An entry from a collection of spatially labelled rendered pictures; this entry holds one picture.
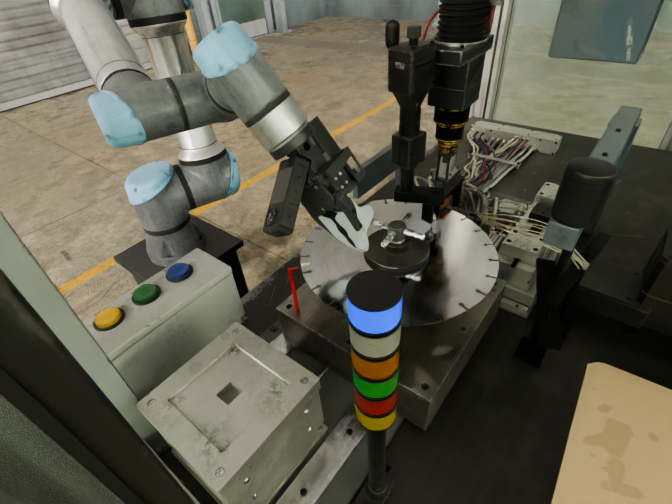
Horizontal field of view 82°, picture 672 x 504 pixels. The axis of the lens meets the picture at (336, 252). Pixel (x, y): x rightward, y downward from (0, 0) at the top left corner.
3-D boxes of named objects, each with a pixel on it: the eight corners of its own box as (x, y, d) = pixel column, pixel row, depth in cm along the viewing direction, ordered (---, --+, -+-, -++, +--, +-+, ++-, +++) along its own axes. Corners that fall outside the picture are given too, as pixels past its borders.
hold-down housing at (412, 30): (408, 175, 62) (415, 31, 49) (385, 166, 64) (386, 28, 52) (429, 162, 65) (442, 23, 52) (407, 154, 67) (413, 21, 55)
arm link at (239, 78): (227, 31, 54) (242, 5, 46) (277, 100, 58) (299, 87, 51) (183, 64, 52) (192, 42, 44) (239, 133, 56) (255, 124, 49)
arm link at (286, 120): (265, 117, 49) (237, 135, 55) (288, 147, 50) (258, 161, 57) (300, 86, 52) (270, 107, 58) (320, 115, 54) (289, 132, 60)
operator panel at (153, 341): (128, 419, 68) (87, 369, 59) (99, 385, 74) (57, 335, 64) (248, 318, 84) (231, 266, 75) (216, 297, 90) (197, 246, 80)
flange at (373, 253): (430, 233, 70) (431, 221, 68) (428, 275, 61) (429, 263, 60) (368, 229, 72) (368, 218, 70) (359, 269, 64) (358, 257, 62)
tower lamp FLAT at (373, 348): (382, 369, 32) (382, 346, 30) (339, 343, 34) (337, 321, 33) (410, 333, 35) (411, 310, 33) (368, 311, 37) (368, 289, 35)
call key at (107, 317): (106, 336, 65) (101, 328, 63) (95, 325, 67) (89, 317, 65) (128, 321, 67) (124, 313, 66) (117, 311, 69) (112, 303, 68)
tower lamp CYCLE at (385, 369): (382, 390, 34) (382, 370, 32) (341, 364, 37) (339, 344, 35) (408, 355, 37) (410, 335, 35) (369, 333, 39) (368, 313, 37)
